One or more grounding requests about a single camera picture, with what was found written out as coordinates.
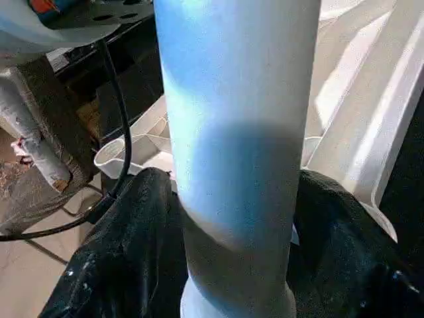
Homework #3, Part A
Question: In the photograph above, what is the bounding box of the black left wrist camera cable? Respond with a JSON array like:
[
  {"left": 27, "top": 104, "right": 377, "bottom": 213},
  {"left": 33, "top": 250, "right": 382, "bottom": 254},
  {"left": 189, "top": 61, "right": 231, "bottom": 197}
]
[{"left": 0, "top": 38, "right": 134, "bottom": 242}]

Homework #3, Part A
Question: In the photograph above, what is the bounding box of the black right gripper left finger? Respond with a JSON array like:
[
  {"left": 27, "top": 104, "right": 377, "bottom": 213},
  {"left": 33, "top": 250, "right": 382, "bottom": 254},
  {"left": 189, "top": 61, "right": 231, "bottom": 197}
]
[{"left": 38, "top": 166, "right": 190, "bottom": 318}]

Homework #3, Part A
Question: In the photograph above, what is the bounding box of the white plastic table leg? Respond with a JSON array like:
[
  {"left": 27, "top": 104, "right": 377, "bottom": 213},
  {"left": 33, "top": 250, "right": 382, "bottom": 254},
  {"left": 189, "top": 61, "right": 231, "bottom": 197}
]
[{"left": 152, "top": 0, "right": 322, "bottom": 318}]

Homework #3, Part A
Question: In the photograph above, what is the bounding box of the white plastic table top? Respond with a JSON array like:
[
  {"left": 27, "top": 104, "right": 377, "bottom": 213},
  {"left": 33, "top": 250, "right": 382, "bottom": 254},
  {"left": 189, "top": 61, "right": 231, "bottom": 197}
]
[{"left": 93, "top": 0, "right": 424, "bottom": 243}]

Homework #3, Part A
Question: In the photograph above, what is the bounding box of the grey painted metal post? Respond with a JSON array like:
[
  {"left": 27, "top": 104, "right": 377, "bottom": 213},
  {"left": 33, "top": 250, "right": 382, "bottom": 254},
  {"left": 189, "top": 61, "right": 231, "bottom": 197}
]
[{"left": 0, "top": 66, "right": 72, "bottom": 193}]

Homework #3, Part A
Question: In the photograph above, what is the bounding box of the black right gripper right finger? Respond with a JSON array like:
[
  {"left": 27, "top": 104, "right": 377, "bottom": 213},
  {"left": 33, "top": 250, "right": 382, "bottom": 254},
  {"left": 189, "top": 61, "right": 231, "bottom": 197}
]
[{"left": 285, "top": 169, "right": 424, "bottom": 318}]

